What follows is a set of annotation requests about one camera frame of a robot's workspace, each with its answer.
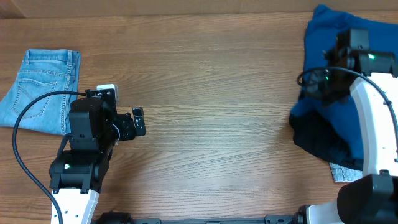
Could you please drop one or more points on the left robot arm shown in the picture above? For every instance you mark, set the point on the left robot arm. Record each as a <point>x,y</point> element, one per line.
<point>77,173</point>

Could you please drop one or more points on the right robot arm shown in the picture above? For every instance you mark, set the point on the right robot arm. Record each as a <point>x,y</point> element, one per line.
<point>370,77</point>

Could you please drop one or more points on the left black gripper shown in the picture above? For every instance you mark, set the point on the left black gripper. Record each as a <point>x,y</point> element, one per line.
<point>138,121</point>

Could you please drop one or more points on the dark navy shirt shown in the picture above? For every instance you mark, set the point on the dark navy shirt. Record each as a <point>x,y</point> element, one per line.
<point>316,135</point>

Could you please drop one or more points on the light grey denim garment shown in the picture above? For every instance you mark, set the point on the light grey denim garment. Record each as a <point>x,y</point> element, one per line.
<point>344,174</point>

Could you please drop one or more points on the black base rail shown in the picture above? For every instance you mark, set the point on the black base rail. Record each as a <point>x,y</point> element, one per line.
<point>126,218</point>

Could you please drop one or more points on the folded light blue jeans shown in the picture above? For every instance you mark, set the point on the folded light blue jeans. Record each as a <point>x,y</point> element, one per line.
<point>43,71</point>

